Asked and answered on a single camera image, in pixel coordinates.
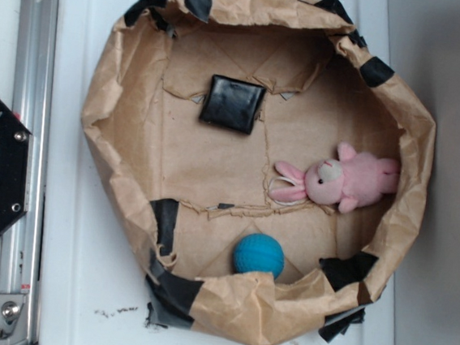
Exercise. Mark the black box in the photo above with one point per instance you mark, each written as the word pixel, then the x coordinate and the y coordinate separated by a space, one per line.
pixel 232 104

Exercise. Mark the brown paper bin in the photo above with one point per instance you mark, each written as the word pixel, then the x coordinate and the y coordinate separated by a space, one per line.
pixel 187 191

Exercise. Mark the blue ball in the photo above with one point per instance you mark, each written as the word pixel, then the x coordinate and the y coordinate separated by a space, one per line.
pixel 258 252

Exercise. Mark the pink plush bunny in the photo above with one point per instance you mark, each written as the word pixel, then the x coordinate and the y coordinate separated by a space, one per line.
pixel 351 181

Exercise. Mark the aluminium rail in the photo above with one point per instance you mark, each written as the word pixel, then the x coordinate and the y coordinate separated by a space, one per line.
pixel 20 259

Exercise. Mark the metal corner bracket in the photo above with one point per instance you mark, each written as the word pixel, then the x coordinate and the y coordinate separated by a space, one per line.
pixel 13 319

